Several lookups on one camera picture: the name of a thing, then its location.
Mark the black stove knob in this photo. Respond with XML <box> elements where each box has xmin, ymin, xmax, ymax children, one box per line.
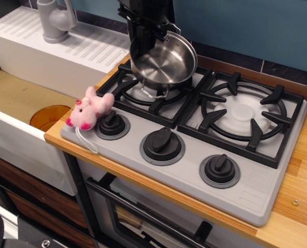
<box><xmin>94</xmin><ymin>111</ymin><xmax>130</xmax><ymax>141</ymax></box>
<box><xmin>199</xmin><ymin>154</ymin><xmax>241</xmax><ymax>189</ymax></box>
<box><xmin>140</xmin><ymin>127</ymin><xmax>186</xmax><ymax>166</ymax></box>

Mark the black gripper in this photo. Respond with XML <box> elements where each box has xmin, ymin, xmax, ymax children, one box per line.
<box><xmin>118</xmin><ymin>0</ymin><xmax>170</xmax><ymax>55</ymax></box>

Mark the white oven door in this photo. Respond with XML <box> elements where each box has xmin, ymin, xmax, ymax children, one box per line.
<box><xmin>85</xmin><ymin>173</ymin><xmax>253</xmax><ymax>247</ymax></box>

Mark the grey toy stove top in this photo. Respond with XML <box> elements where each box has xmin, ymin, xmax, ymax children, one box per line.
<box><xmin>60</xmin><ymin>62</ymin><xmax>307</xmax><ymax>226</ymax></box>

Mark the black middle stove knob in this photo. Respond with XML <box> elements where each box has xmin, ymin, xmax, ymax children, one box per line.
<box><xmin>140</xmin><ymin>127</ymin><xmax>186</xmax><ymax>166</ymax></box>

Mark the black left burner grate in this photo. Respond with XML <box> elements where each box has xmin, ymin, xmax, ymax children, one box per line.
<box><xmin>96</xmin><ymin>60</ymin><xmax>212</xmax><ymax>129</ymax></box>

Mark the black burner grate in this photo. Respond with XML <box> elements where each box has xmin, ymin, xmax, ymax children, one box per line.
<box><xmin>96</xmin><ymin>60</ymin><xmax>212</xmax><ymax>129</ymax></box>
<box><xmin>177</xmin><ymin>71</ymin><xmax>307</xmax><ymax>169</ymax></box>

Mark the white toy sink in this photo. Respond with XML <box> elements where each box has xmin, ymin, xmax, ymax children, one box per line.
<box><xmin>0</xmin><ymin>6</ymin><xmax>130</xmax><ymax>196</ymax></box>

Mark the pink stuffed pig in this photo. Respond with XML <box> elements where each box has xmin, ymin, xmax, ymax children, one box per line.
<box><xmin>65</xmin><ymin>86</ymin><xmax>115</xmax><ymax>154</ymax></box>

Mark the black right stove knob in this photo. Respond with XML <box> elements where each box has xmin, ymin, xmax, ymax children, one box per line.
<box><xmin>199</xmin><ymin>154</ymin><xmax>241</xmax><ymax>189</ymax></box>

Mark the stainless steel pan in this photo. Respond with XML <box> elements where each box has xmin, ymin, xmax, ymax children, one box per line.
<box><xmin>130</xmin><ymin>30</ymin><xmax>197</xmax><ymax>99</ymax></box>

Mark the orange plastic plate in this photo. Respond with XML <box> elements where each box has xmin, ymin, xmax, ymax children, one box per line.
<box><xmin>30</xmin><ymin>105</ymin><xmax>70</xmax><ymax>132</ymax></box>

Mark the grey toy faucet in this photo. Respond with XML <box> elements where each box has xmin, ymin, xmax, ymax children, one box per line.
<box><xmin>37</xmin><ymin>0</ymin><xmax>77</xmax><ymax>43</ymax></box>

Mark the black left stove knob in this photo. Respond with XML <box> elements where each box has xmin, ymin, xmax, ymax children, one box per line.
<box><xmin>94</xmin><ymin>111</ymin><xmax>130</xmax><ymax>141</ymax></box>

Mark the black right burner grate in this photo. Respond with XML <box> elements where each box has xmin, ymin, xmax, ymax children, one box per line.
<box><xmin>177</xmin><ymin>71</ymin><xmax>307</xmax><ymax>169</ymax></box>

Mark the wooden drawer front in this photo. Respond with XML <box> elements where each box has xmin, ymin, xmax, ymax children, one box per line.
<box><xmin>0</xmin><ymin>158</ymin><xmax>98</xmax><ymax>247</ymax></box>

